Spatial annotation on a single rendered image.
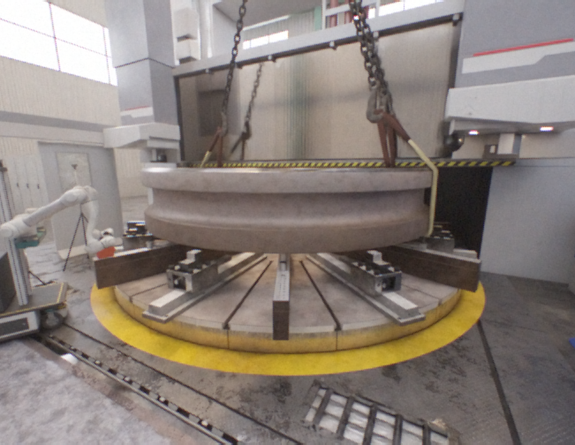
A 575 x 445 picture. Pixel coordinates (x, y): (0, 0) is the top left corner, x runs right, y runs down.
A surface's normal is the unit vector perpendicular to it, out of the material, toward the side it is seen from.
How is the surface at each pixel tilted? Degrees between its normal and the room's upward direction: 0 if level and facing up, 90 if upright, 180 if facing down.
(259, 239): 90
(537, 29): 90
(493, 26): 90
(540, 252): 90
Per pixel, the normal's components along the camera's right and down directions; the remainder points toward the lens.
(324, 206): 0.16, 0.20
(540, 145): -0.46, 0.18
